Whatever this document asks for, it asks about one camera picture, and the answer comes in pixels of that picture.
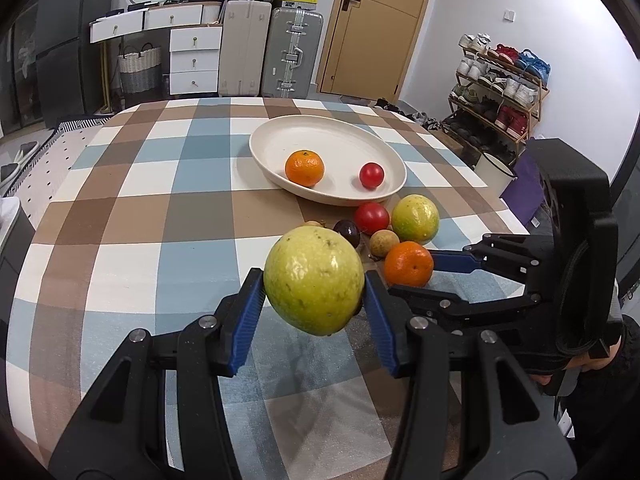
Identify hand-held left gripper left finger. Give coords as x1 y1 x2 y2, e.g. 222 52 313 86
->
47 267 268 480

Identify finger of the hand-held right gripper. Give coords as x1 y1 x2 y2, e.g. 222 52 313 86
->
389 282 551 333
427 232 556 288

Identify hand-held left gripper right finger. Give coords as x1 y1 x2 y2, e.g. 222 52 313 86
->
362 270 578 480

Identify orange mandarin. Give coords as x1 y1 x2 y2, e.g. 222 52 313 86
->
285 150 326 188
384 241 435 288

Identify green guava with orange blush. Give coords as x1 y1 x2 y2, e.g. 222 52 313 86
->
391 194 441 244

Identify yellow-green speckled guava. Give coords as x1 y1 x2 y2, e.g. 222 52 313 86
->
263 226 366 337

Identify large red tomato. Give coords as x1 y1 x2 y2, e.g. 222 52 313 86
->
354 202 391 235

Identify dark purple passion fruit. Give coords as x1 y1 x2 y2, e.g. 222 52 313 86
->
333 219 362 248

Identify small red tomato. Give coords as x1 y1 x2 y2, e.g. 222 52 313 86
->
359 162 385 190

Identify cream oval plate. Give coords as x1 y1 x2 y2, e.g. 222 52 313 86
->
249 115 407 207

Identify person's right forearm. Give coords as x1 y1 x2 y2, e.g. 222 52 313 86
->
555 310 640 466

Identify person's right hand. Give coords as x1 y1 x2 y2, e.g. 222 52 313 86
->
527 330 625 387

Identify purple bag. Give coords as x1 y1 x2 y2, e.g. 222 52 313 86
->
500 152 548 233

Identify white enamel pot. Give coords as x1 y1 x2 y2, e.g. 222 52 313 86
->
472 150 518 196

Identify checked tablecloth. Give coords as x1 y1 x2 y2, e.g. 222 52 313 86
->
5 96 531 480

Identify scattered loose shoes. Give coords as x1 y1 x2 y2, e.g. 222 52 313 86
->
372 97 443 131

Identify wooden shoe rack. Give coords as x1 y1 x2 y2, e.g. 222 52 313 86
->
440 42 551 161

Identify collection of racked sneakers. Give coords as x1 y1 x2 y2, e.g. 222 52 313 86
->
447 32 552 158

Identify wooden door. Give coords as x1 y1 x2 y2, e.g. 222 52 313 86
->
316 0 441 103

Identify white dotted rug striped border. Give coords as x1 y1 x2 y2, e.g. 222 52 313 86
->
0 110 121 211

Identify silver suitcase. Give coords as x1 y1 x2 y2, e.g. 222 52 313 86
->
261 7 324 99

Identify beige suitcase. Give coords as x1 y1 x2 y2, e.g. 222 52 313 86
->
218 0 273 98

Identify white drawer cabinet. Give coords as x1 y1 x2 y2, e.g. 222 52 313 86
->
89 2 223 97

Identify woven laundry basket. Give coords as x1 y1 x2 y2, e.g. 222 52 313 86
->
117 44 162 95

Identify dark grey fridge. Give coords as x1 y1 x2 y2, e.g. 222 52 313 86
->
32 0 121 128

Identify glass door wardrobe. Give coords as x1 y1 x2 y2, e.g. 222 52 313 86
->
0 0 46 136

